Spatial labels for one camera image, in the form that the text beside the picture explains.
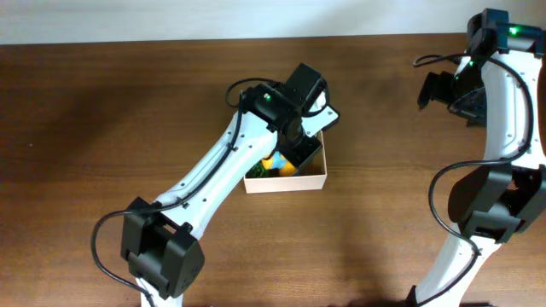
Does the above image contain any orange and blue duck toy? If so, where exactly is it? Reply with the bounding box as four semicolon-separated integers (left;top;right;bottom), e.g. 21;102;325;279
261;151;298;177

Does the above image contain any green round disc toy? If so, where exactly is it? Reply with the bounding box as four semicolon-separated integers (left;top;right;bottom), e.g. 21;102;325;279
246;162;270;178

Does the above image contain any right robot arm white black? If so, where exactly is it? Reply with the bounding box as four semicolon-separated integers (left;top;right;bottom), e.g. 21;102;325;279
405;9;545;306

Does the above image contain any pink open cardboard box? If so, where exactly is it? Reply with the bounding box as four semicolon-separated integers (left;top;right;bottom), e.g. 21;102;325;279
243;131;328;194

